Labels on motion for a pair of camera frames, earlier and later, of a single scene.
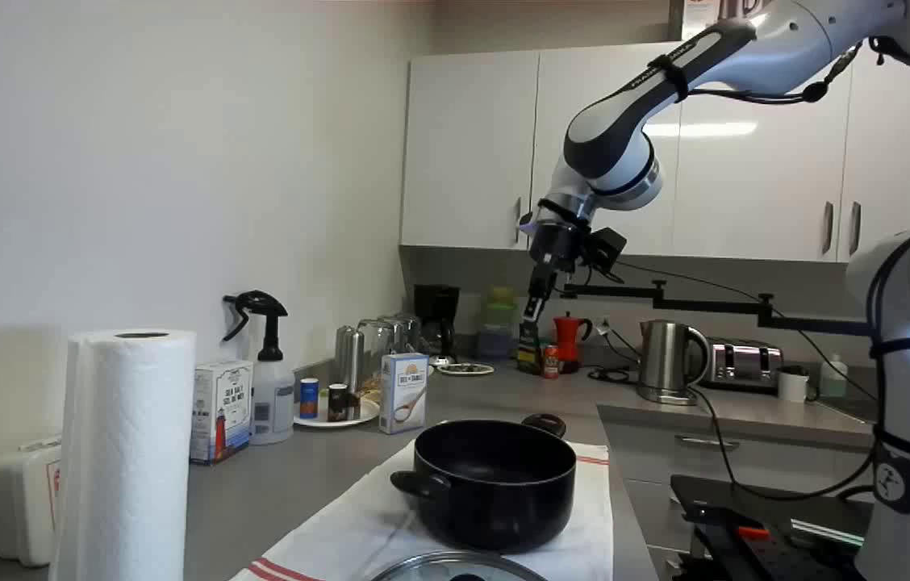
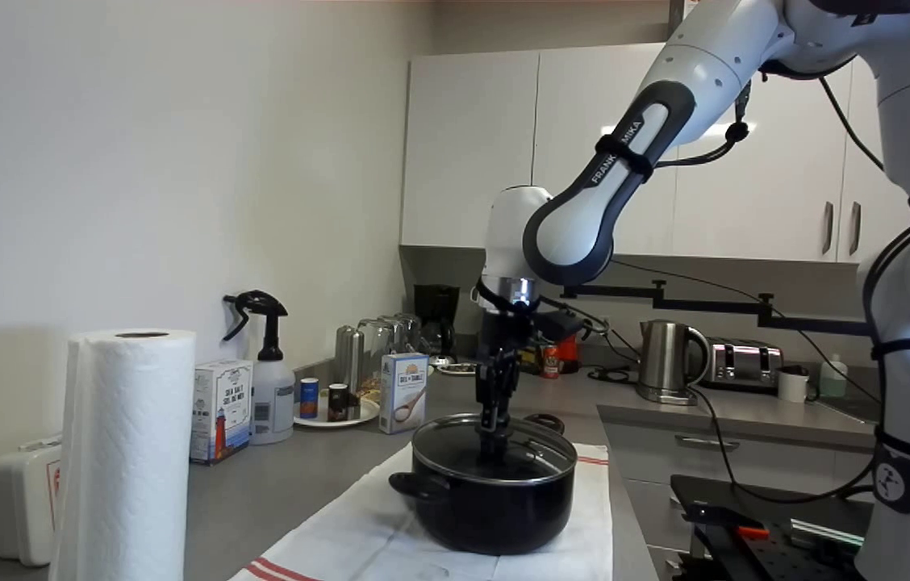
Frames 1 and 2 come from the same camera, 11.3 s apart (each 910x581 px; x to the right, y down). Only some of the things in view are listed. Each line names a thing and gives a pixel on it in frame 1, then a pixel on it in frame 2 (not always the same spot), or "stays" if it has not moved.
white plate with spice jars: [338, 407] stays
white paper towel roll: [127, 455] stays
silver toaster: [744, 363] stays
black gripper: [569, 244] to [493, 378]
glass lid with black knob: [464, 565] to [533, 451]
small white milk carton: [402, 390] stays
